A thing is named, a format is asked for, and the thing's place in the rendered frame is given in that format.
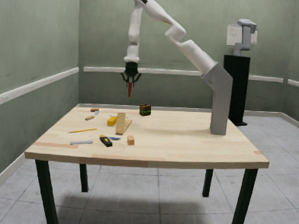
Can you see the yellow rectangular block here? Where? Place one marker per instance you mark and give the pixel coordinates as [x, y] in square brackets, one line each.
[111, 121]

